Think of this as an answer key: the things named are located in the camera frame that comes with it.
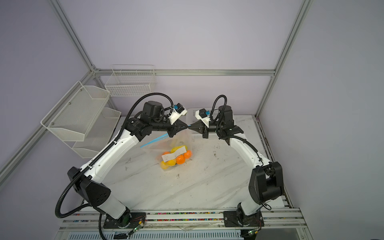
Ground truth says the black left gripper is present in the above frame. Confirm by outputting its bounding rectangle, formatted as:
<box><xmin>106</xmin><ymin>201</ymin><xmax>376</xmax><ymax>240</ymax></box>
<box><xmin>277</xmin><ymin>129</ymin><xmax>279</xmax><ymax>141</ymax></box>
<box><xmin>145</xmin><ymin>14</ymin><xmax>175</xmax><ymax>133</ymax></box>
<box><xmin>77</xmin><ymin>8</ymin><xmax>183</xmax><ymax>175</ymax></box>
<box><xmin>150</xmin><ymin>113</ymin><xmax>188</xmax><ymax>138</ymax></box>

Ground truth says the yellow banana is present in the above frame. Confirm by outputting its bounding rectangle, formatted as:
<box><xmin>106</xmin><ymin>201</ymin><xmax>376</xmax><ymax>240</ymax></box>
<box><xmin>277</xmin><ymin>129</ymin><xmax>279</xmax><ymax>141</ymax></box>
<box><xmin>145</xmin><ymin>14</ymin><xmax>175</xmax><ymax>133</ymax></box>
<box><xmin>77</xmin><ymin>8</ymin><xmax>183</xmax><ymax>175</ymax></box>
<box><xmin>171</xmin><ymin>145</ymin><xmax>188</xmax><ymax>153</ymax></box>

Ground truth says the clear zip top bag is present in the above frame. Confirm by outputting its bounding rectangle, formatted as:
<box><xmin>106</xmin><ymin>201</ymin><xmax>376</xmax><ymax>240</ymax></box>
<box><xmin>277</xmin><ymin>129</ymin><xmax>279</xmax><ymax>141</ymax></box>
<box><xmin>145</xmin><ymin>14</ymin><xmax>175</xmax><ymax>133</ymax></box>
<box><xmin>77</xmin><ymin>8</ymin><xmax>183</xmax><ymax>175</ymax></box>
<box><xmin>140</xmin><ymin>129</ymin><xmax>193</xmax><ymax>171</ymax></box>

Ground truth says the small orange tangerine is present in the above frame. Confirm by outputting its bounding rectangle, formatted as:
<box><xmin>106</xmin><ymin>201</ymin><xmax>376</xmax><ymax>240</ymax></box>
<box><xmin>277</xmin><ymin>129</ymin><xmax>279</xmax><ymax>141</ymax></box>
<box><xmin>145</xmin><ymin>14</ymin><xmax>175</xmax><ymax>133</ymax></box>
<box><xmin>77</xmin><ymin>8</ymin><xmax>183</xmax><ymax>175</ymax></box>
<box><xmin>183</xmin><ymin>150</ymin><xmax>193</xmax><ymax>159</ymax></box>

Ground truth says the large orange fruit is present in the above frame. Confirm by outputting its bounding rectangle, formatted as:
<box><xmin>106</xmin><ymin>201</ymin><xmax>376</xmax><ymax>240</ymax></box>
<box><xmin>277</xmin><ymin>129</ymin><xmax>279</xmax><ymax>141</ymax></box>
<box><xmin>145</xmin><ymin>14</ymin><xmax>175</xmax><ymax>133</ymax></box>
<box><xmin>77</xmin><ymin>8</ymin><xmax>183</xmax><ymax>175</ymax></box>
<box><xmin>176</xmin><ymin>155</ymin><xmax>186</xmax><ymax>165</ymax></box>

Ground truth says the yellow pear-shaped lemon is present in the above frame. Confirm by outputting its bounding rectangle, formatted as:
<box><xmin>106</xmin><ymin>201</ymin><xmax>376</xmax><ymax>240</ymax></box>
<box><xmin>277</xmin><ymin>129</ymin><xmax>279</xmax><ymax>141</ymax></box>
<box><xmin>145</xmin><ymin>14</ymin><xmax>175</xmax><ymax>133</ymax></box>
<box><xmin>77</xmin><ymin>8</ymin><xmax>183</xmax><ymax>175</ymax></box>
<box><xmin>160</xmin><ymin>161</ymin><xmax>169</xmax><ymax>170</ymax></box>

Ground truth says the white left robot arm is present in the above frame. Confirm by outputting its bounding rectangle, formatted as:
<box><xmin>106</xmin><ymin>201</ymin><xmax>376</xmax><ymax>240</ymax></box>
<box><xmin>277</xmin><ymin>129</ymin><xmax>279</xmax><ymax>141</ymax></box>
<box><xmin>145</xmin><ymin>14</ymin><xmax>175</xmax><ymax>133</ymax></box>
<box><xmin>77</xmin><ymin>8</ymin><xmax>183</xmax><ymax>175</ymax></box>
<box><xmin>55</xmin><ymin>110</ymin><xmax>188</xmax><ymax>226</ymax></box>

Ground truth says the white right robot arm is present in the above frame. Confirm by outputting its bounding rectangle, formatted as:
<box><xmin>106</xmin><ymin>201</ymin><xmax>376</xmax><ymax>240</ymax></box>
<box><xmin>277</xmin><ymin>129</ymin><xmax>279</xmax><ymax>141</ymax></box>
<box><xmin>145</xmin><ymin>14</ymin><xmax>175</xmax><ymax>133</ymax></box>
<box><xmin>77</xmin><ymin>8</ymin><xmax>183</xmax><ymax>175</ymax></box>
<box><xmin>189</xmin><ymin>105</ymin><xmax>284</xmax><ymax>227</ymax></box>

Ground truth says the white perforated plastic basket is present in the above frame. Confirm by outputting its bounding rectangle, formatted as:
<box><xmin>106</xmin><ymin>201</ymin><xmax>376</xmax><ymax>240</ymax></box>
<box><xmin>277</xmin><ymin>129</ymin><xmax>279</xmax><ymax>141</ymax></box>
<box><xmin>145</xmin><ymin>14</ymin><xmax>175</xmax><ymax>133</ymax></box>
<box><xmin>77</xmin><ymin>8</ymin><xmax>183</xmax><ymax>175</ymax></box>
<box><xmin>187</xmin><ymin>107</ymin><xmax>238</xmax><ymax>140</ymax></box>

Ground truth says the white mesh two-tier shelf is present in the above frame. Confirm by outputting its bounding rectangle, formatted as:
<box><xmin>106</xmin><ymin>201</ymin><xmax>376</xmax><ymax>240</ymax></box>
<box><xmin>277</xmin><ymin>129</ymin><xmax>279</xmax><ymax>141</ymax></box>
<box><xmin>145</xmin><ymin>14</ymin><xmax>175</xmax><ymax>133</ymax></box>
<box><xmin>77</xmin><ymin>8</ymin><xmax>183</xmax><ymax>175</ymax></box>
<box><xmin>41</xmin><ymin>82</ymin><xmax>121</xmax><ymax>159</ymax></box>

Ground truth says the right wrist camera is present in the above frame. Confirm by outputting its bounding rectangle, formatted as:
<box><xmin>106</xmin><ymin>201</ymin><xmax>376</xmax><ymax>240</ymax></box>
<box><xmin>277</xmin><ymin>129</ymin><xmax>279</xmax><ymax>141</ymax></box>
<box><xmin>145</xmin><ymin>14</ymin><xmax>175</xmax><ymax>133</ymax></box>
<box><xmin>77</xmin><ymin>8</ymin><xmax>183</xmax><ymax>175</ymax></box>
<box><xmin>195</xmin><ymin>109</ymin><xmax>219</xmax><ymax>127</ymax></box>

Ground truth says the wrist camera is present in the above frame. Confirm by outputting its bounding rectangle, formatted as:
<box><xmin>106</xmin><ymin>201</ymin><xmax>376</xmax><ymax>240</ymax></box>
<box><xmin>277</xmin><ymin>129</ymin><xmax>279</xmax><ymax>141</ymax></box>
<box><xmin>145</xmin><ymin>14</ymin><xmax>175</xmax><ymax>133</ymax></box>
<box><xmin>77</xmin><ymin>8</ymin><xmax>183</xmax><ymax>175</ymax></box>
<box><xmin>195</xmin><ymin>109</ymin><xmax>219</xmax><ymax>127</ymax></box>
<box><xmin>142</xmin><ymin>100</ymin><xmax>188</xmax><ymax>125</ymax></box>

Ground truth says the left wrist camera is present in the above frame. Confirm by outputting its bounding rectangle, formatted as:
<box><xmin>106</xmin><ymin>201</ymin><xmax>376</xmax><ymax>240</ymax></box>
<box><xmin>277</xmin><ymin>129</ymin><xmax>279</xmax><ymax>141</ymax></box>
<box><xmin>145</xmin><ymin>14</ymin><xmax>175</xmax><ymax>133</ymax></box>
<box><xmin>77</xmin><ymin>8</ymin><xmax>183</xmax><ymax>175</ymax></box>
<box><xmin>142</xmin><ymin>100</ymin><xmax>188</xmax><ymax>125</ymax></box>

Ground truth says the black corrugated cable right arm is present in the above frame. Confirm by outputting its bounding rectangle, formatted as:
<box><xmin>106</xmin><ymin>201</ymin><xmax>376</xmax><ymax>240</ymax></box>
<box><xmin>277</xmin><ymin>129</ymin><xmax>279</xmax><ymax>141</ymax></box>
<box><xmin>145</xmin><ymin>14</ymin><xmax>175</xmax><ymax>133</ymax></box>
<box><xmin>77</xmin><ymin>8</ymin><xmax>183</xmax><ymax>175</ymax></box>
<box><xmin>209</xmin><ymin>94</ymin><xmax>228</xmax><ymax>122</ymax></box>

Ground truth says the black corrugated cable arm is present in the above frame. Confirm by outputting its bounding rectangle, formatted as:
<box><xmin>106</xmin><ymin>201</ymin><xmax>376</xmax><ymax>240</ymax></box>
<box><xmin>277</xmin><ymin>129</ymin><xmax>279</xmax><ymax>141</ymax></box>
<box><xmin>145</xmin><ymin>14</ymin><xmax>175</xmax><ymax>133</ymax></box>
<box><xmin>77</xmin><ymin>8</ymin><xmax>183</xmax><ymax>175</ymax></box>
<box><xmin>54</xmin><ymin>92</ymin><xmax>175</xmax><ymax>240</ymax></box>
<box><xmin>209</xmin><ymin>94</ymin><xmax>228</xmax><ymax>122</ymax></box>

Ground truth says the white wire wall basket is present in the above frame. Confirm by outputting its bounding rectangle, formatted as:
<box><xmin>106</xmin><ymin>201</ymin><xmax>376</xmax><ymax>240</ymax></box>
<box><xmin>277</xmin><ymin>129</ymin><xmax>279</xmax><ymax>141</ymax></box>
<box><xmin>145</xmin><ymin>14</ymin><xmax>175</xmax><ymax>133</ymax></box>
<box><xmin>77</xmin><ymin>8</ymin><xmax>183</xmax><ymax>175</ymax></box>
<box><xmin>105</xmin><ymin>65</ymin><xmax>157</xmax><ymax>97</ymax></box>

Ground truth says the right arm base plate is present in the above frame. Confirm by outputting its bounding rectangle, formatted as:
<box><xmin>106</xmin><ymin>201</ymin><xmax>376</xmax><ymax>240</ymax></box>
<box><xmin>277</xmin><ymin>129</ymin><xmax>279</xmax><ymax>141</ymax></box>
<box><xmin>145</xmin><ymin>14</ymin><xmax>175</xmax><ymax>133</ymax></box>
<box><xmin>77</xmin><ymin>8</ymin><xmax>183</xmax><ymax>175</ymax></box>
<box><xmin>223</xmin><ymin>211</ymin><xmax>265</xmax><ymax>228</ymax></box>

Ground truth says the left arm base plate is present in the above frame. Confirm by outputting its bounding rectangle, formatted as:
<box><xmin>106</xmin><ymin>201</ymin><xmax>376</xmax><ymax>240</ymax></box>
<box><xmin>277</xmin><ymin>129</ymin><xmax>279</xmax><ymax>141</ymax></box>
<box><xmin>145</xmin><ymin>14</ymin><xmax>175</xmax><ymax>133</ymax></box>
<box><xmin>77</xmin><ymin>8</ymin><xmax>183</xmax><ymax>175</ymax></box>
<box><xmin>103</xmin><ymin>212</ymin><xmax>147</xmax><ymax>229</ymax></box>

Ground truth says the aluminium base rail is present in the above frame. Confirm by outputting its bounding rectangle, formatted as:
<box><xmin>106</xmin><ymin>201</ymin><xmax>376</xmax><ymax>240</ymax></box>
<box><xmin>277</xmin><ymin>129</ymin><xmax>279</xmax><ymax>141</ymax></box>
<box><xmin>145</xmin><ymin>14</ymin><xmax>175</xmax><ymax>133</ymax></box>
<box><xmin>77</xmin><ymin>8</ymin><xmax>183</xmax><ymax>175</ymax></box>
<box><xmin>59</xmin><ymin>208</ymin><xmax>308</xmax><ymax>232</ymax></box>

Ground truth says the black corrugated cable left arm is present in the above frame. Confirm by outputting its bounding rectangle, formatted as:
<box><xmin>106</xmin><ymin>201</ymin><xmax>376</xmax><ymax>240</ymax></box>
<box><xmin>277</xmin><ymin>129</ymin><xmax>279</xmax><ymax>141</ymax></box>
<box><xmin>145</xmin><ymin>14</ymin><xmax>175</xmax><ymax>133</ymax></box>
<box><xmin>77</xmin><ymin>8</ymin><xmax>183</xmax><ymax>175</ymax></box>
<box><xmin>54</xmin><ymin>92</ymin><xmax>175</xmax><ymax>240</ymax></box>

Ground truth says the aluminium frame post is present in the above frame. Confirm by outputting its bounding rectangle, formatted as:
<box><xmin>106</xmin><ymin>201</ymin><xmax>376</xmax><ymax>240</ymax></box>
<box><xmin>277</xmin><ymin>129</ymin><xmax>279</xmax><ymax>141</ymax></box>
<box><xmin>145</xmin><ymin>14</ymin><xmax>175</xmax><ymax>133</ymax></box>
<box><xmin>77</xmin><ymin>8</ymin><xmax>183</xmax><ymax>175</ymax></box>
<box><xmin>255</xmin><ymin>0</ymin><xmax>313</xmax><ymax>118</ymax></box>

